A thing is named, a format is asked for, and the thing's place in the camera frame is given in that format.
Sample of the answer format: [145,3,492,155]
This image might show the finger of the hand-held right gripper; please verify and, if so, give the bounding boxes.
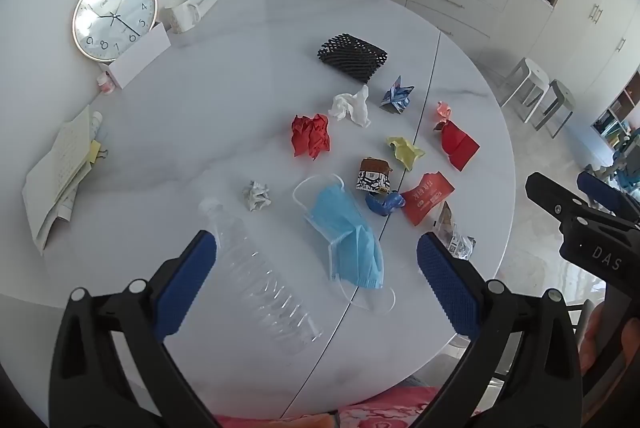
[525,172,597,222]
[576,171,640,225]

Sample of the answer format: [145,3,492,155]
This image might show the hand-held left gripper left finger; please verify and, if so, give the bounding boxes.
[47,229,236,428]

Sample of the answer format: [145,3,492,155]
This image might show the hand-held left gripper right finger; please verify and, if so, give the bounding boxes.
[416,231,583,428]

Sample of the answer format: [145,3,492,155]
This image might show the blue face mask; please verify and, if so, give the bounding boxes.
[292,173,397,313]

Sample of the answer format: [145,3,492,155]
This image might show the blue printed carton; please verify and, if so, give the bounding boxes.
[379,75,416,114]

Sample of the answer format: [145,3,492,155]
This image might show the red paper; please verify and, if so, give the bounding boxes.
[439,118,481,171]
[291,113,332,160]

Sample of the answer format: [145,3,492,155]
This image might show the black foam net sleeve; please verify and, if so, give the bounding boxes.
[316,33,388,84]

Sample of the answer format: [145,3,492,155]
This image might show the person's right hand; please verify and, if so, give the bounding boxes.
[580,302,640,376]

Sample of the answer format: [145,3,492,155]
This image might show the white printed wrapper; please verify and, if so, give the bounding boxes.
[447,231,477,261]

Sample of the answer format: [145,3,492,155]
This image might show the brown clear wrapper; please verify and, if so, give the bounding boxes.
[433,201,458,240]

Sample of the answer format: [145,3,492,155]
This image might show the clear plastic bottle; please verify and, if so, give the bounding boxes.
[197,198,324,356]

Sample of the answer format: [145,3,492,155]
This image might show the red torn packet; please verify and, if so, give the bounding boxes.
[398,172,456,226]

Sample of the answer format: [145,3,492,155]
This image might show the grey stool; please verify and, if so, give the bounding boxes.
[532,79,576,139]

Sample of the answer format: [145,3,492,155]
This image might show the blue crumpled wrapper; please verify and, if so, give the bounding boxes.
[365,191,406,216]

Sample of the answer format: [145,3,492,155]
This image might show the red folded paper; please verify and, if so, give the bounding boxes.
[439,118,481,171]

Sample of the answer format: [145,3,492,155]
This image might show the grey crumpled paper ball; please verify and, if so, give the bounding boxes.
[242,181,272,212]

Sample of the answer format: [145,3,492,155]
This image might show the white stool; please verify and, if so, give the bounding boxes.
[501,57,551,109]

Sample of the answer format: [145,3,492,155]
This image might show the brown snack packet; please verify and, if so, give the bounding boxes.
[357,157,393,194]

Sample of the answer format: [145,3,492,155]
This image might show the pink crumpled paper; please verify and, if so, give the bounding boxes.
[433,101,455,131]

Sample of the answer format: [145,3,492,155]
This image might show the yellow crumpled paper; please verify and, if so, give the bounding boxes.
[386,137,426,171]

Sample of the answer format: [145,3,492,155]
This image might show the pink floral cloth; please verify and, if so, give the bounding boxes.
[215,385,451,428]

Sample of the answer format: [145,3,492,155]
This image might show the stack of papers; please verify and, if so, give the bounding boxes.
[22,105,96,254]

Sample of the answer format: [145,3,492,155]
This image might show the white crumpled tissue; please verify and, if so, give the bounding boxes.
[328,84,372,128]

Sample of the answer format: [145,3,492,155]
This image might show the white cardboard box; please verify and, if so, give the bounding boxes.
[97,22,172,90]

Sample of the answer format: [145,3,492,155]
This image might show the white mug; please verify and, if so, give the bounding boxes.
[164,0,202,34]

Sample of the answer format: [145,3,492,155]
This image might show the round white wall clock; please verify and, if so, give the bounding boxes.
[71,0,159,62]

